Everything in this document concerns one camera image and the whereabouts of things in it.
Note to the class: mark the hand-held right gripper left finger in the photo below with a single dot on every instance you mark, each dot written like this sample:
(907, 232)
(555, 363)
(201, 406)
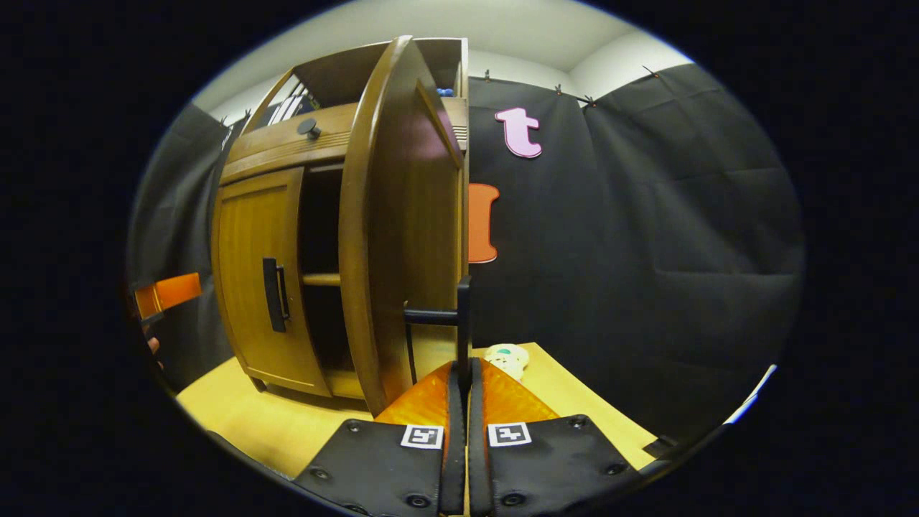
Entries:
(455, 459)

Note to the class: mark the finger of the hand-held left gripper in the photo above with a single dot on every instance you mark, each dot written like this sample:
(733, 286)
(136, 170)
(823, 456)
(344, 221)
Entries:
(172, 291)

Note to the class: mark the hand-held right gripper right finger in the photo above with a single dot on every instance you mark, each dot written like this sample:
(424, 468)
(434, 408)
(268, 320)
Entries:
(477, 459)

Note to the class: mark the wooden cabinet door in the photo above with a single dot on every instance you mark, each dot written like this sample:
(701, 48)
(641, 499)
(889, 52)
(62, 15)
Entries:
(248, 237)
(409, 215)

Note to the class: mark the wooden double-door shoe cabinet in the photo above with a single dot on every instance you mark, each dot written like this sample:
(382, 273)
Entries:
(344, 72)

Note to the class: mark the white and green round object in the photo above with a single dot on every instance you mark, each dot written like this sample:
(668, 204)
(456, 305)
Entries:
(507, 357)

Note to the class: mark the wooden drawer with black knob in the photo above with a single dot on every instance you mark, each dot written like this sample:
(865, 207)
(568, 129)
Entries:
(280, 147)

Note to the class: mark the white book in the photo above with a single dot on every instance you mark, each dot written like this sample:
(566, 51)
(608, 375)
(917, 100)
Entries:
(293, 106)
(280, 111)

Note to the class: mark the black backdrop cloth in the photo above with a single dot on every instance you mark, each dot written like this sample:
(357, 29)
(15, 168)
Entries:
(646, 251)

